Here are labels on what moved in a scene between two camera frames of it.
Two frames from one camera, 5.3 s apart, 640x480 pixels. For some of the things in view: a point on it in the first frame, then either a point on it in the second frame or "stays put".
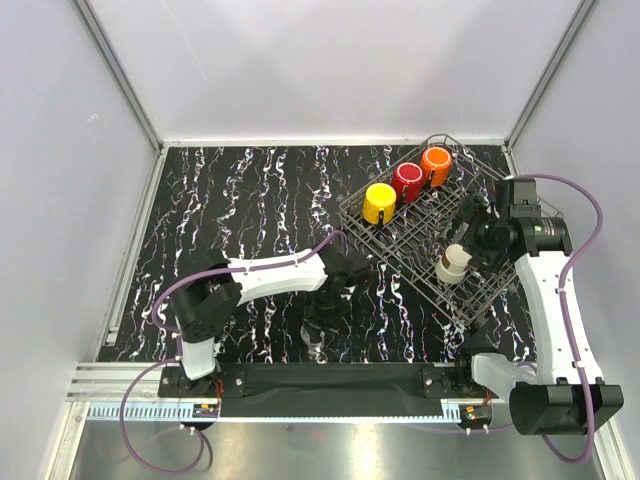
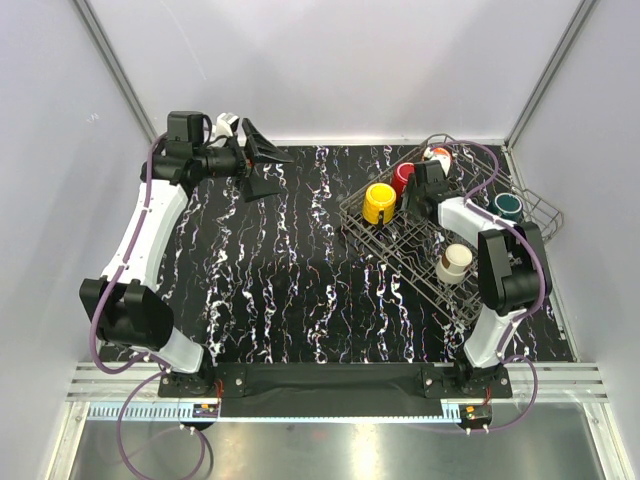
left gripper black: [327, 324] -> [260, 148]
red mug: [407, 174] stays put
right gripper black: [472, 216] -> [409, 202]
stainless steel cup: [453, 264] stays put
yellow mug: [379, 196] stays put
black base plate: [322, 390] stays put
